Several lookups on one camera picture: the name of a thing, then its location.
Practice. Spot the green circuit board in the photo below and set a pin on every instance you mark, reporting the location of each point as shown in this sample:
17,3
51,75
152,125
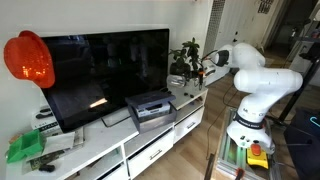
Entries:
43,160

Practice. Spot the green plant in black pot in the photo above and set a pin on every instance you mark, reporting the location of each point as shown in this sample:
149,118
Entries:
180,68

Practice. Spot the white carton box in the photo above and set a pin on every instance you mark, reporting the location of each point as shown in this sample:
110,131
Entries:
46,128

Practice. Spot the flat printed magazine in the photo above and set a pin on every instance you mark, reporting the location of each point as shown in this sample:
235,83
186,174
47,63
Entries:
79,136

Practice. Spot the yellow emergency stop button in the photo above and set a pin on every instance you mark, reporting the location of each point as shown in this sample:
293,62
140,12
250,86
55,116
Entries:
257,160

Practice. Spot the black case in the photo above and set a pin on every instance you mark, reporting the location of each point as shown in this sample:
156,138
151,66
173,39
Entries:
300,156

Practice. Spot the green plastic bin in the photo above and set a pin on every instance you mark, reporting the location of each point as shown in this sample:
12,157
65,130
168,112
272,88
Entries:
25,146

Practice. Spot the aluminium robot base platform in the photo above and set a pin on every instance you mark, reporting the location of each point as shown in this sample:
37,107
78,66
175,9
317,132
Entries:
230,153

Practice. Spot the orange sequin hat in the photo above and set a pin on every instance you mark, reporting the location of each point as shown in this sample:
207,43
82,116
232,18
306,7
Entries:
30,60

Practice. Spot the black tripod stand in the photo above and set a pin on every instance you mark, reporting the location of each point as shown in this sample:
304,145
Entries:
300,90

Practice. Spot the small black glasses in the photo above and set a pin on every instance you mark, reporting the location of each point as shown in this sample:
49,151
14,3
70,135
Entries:
189,95

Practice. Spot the black clamp lever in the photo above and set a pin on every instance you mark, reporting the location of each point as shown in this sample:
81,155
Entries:
209,166

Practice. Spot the brown cardboard piece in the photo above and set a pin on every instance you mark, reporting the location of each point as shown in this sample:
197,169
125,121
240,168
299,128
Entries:
15,138

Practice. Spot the white television stand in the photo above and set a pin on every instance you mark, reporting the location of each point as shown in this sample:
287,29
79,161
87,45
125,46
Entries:
106,140

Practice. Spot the small black object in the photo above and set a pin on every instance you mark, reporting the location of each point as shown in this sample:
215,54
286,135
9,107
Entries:
164,89

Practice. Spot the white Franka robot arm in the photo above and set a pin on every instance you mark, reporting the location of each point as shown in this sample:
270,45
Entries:
266,80

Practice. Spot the grey printer box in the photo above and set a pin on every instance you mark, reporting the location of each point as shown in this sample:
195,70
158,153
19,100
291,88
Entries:
156,124

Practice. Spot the white wall vent grille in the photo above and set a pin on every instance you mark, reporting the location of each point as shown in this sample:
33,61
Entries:
216,20
265,6

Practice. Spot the small black device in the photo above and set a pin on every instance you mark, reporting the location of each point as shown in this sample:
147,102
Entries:
46,168

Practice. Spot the white radiator panel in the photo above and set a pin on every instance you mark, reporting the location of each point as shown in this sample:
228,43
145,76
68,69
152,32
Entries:
216,79

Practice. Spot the black flat screen television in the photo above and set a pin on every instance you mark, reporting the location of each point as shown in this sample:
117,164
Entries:
100,73

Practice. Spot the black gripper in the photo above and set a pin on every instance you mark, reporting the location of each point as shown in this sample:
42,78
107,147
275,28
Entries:
197,76

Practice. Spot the white drawer front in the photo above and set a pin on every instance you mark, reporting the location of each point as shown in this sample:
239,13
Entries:
150,160
188,128
115,173

